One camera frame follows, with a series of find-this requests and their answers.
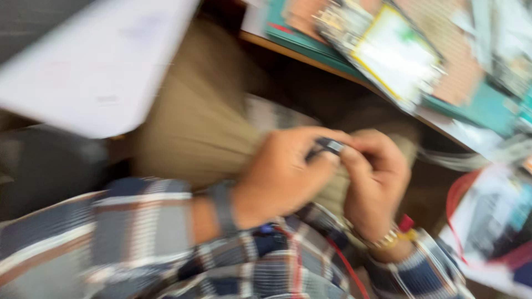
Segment plaid shirt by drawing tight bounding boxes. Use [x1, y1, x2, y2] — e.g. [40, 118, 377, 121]
[0, 178, 475, 299]

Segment gold wristwatch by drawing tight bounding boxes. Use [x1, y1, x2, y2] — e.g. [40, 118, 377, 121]
[343, 218, 401, 251]

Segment khaki trousers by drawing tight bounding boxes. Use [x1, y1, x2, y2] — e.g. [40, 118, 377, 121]
[132, 19, 420, 218]

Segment white paper sheet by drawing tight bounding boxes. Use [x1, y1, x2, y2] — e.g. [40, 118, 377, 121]
[0, 0, 201, 139]

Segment small black electronic component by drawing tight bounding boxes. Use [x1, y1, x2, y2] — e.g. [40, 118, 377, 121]
[305, 137, 346, 162]

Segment person's right hand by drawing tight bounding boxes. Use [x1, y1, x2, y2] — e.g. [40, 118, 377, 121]
[339, 129, 412, 243]

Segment green cutting mat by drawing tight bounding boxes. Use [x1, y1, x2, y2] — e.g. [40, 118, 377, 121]
[264, 0, 532, 138]

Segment white cable bundle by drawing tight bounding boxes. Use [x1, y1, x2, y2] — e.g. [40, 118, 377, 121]
[418, 146, 487, 173]

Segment black wristband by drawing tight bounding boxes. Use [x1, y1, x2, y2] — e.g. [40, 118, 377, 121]
[207, 181, 239, 238]

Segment circuit board with white panel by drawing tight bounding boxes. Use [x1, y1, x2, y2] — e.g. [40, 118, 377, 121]
[313, 0, 447, 114]

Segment brown perforated board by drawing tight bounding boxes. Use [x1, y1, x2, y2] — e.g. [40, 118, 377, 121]
[393, 0, 487, 106]

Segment red cord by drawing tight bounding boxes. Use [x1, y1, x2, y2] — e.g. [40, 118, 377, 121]
[272, 224, 371, 299]

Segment person's left hand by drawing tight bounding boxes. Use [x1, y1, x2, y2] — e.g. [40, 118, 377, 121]
[231, 126, 354, 230]

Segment red and yellow wrist thread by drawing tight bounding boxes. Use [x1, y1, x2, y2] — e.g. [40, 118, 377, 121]
[397, 214, 417, 242]

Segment bag with red strap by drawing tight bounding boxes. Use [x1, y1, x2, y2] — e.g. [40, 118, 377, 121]
[438, 160, 532, 299]

